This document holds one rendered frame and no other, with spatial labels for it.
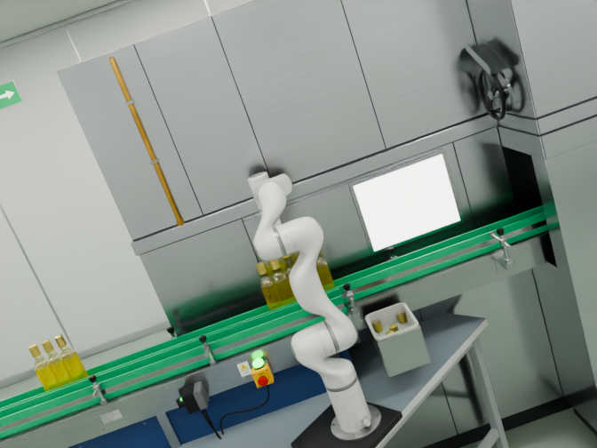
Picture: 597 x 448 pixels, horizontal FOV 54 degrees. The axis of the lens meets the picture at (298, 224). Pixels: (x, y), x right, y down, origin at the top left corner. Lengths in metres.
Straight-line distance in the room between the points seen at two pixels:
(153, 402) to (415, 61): 1.73
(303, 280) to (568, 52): 1.23
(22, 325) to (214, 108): 4.22
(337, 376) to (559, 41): 1.40
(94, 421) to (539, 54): 2.18
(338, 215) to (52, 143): 3.62
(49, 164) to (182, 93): 3.39
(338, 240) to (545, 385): 1.30
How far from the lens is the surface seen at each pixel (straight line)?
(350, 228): 2.55
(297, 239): 1.90
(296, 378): 2.50
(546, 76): 2.34
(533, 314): 3.01
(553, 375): 3.21
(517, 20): 2.28
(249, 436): 2.50
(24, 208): 5.89
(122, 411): 2.58
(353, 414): 2.19
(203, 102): 2.46
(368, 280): 2.47
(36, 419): 2.70
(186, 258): 2.59
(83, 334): 6.17
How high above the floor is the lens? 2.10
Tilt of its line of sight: 16 degrees down
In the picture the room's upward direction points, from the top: 20 degrees counter-clockwise
